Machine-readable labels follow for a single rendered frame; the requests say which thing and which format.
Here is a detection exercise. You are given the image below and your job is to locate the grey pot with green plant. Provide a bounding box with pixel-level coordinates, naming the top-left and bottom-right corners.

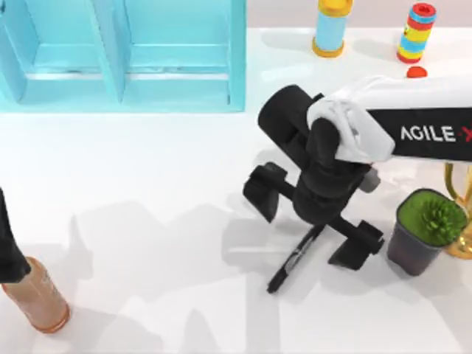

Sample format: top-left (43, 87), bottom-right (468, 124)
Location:
top-left (386, 187), bottom-right (469, 277)

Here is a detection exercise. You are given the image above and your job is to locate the pale grey rounded box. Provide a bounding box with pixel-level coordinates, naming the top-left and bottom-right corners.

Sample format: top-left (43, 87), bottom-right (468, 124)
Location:
top-left (359, 167), bottom-right (381, 193)

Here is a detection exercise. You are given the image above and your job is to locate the black pen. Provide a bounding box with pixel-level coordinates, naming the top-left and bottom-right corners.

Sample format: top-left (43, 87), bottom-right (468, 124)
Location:
top-left (267, 225), bottom-right (322, 295)

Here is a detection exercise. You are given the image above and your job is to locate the gold trophy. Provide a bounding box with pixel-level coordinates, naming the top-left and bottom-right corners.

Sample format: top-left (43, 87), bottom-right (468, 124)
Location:
top-left (444, 162), bottom-right (472, 261)

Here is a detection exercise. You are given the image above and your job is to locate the light blue rack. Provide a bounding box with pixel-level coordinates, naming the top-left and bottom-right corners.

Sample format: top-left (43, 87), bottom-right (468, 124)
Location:
top-left (0, 0), bottom-right (247, 114)

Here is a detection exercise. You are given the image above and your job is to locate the blue and yellow bottle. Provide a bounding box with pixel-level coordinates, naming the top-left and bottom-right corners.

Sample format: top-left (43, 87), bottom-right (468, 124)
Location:
top-left (311, 0), bottom-right (354, 58)

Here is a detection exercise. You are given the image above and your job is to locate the stack of coloured rings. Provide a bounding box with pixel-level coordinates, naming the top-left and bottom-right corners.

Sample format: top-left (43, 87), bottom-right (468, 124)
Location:
top-left (396, 1), bottom-right (439, 64)

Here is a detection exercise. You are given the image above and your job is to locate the tan orange bottle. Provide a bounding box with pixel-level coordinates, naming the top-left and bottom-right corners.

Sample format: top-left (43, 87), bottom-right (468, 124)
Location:
top-left (0, 256), bottom-right (71, 336)

